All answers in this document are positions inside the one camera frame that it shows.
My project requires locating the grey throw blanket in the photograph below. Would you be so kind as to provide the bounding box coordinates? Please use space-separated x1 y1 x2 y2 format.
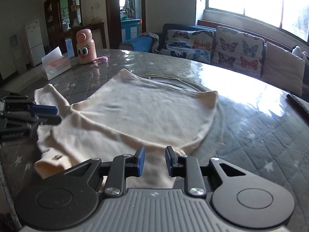
139 32 160 54

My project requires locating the pink cartoon face bottle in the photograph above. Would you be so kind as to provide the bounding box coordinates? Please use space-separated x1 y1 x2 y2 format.
76 28 98 64

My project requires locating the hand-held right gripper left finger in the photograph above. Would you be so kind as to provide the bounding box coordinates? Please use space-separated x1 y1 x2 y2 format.
42 146 146 196

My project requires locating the dark wooden door frame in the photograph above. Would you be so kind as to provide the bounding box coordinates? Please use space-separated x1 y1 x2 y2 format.
105 0 146 50

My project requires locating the blue storage cabinet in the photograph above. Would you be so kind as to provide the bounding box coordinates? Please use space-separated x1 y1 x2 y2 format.
121 18 142 41

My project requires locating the butterfly print cushion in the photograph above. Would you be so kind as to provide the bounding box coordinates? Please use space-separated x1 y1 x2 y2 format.
211 26 265 78
159 29 215 63

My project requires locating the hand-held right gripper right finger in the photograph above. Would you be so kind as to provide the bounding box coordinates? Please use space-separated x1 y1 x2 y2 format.
165 146 247 196

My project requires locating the white plush toy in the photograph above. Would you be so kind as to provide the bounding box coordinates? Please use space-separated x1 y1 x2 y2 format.
292 45 309 60

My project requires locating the cream knit garment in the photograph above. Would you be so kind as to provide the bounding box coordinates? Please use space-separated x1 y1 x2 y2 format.
34 68 219 190

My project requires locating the dark wooden display cabinet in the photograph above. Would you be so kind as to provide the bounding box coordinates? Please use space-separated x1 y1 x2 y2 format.
44 0 107 61

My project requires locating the white refrigerator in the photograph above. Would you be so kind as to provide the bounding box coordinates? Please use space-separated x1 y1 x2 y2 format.
25 19 46 67

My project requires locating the dark blue sofa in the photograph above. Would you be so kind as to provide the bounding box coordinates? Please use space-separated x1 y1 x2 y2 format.
119 24 309 97

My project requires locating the black remote control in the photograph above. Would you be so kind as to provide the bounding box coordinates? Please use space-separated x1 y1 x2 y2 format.
286 93 309 114

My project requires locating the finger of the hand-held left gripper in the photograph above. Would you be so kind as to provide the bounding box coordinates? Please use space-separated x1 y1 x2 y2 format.
31 115 62 126
28 103 58 116

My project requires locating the pink white tissue box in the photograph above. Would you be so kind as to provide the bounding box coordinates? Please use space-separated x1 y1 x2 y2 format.
41 46 72 81

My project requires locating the plain beige cushion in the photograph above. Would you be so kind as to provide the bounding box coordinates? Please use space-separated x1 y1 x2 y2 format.
262 42 306 96

